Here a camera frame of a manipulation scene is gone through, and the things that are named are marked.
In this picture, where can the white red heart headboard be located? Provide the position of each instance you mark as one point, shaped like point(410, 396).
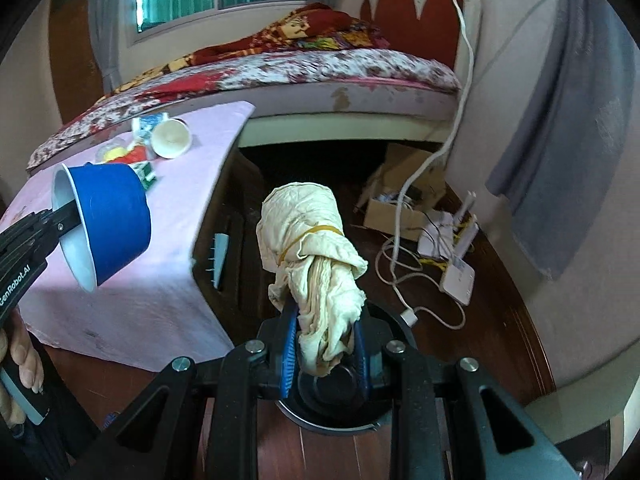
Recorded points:
point(415, 10)

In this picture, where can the green white small carton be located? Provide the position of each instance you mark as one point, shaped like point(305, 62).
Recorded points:
point(146, 175)

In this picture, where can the yellow snack wrapper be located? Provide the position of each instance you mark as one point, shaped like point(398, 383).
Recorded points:
point(117, 152)

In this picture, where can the blue white small carton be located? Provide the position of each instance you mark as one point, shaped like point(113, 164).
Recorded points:
point(150, 122)

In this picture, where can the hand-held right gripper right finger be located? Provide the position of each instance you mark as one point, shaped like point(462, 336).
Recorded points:
point(361, 355)

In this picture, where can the person's left hand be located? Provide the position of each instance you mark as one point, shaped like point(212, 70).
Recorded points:
point(17, 355)

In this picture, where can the grey hanging cloth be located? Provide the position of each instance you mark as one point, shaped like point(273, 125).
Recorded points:
point(560, 135)

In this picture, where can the white router with antennas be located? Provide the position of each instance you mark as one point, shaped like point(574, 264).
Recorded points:
point(442, 237)

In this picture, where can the cardboard box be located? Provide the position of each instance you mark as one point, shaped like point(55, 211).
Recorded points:
point(390, 210)

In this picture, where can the cream bed frame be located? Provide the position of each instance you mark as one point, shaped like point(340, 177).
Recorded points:
point(340, 127)

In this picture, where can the black trash bin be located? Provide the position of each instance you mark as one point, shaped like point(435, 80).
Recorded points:
point(345, 412)

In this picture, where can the light blue comb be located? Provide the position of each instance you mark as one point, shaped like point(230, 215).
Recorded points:
point(220, 260)

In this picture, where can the red printed blanket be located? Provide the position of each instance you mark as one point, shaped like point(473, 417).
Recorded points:
point(300, 27)

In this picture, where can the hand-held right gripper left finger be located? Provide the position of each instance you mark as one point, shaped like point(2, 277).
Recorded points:
point(287, 355)

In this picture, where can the brown wooden door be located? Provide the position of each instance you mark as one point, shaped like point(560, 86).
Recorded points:
point(75, 50)

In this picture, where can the blue paper cup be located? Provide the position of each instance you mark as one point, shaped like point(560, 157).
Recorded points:
point(115, 220)

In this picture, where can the floral bed mattress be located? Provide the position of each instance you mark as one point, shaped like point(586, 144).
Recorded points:
point(310, 67)

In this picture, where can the cream cloth bundle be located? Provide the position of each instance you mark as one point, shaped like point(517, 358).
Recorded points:
point(300, 220)

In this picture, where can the red wrapper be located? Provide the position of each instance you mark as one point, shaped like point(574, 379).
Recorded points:
point(139, 152)

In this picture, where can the white paper cup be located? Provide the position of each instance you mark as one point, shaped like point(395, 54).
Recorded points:
point(170, 137)

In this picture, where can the white flat device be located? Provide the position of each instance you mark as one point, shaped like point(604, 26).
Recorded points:
point(459, 280)

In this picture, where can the pink table cloth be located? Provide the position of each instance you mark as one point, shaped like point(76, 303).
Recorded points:
point(165, 240)

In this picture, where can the dark wooden cabinet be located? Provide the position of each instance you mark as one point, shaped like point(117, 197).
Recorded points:
point(240, 200)

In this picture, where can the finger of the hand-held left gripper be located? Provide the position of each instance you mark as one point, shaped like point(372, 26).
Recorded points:
point(62, 220)

